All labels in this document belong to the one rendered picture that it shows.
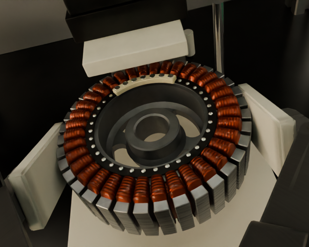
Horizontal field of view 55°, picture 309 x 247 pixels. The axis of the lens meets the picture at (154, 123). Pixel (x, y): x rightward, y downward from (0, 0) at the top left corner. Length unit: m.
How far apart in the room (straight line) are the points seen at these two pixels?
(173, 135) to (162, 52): 0.05
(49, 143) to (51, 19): 0.27
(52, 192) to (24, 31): 0.31
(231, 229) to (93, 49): 0.14
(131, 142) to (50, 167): 0.05
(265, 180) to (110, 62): 0.13
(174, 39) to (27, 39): 0.30
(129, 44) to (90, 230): 0.13
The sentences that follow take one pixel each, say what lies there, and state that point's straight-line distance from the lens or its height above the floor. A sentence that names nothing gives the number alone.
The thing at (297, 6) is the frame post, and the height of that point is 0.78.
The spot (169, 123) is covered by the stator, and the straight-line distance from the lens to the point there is 0.18.
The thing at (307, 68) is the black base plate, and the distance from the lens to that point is 0.32.
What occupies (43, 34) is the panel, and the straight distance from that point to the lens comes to 0.44.
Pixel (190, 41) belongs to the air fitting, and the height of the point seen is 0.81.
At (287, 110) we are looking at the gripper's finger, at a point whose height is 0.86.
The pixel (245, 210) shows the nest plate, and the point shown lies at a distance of 0.21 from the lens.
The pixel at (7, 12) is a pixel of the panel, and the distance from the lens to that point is 0.43.
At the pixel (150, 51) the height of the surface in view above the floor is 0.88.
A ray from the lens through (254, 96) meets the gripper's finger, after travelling 0.17.
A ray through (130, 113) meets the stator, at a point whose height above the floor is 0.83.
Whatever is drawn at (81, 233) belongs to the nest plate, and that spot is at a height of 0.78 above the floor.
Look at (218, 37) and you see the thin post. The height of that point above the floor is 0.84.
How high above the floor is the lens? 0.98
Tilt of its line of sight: 48 degrees down
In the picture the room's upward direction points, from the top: 16 degrees counter-clockwise
